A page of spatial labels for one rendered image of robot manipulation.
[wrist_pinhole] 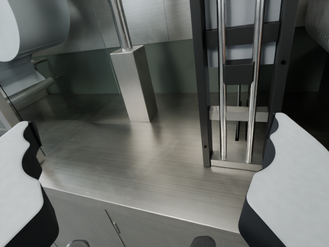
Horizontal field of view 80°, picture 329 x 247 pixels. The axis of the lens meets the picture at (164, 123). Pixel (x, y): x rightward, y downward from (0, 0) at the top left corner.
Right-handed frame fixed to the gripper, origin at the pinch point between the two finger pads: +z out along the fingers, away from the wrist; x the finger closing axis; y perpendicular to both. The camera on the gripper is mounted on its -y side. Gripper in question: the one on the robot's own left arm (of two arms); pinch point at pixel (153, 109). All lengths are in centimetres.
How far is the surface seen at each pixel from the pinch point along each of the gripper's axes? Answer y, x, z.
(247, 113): 15.5, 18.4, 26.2
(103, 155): 37, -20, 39
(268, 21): -2.0, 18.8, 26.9
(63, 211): 57, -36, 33
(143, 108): 28, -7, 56
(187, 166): 33.0, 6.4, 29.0
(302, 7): -2, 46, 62
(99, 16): 0, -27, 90
